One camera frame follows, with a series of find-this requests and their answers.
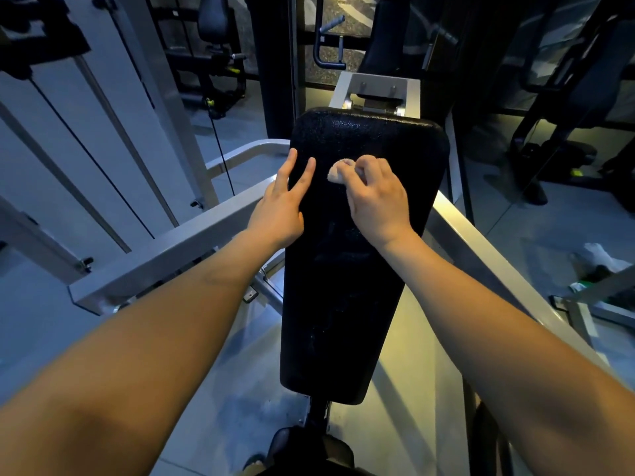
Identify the black seated gym machine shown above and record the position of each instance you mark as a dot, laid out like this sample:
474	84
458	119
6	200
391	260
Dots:
213	19

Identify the person's right hand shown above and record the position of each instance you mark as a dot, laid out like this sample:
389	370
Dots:
379	203

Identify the green white small packet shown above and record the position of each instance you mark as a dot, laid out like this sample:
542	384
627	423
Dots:
577	286

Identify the grey gym machine frame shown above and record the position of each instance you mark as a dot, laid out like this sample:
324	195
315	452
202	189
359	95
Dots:
163	252

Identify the chrome guide rod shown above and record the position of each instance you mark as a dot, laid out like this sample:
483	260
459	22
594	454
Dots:
126	141
64	177

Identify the person's left hand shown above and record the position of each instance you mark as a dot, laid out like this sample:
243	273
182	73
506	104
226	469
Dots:
278	218

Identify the white cloth bundle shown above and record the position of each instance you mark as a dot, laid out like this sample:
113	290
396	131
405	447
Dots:
602	255

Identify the beige cleaning cloth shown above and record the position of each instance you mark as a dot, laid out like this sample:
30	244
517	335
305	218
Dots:
337	172

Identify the black weight stack carriage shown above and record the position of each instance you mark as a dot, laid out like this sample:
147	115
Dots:
39	39

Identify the person's left forearm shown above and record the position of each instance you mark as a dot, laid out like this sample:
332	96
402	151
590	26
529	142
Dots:
149	351

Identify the black pillar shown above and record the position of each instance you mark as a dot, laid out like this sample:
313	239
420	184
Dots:
270	69

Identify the person's black sandal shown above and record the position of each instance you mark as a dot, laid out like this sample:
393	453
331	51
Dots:
254	463

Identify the black padded seat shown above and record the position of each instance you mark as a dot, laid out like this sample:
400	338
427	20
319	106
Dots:
302	448

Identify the person's right forearm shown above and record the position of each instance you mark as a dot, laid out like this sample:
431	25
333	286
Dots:
496	332

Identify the black padded backrest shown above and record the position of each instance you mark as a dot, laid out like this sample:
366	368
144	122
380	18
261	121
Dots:
342	302

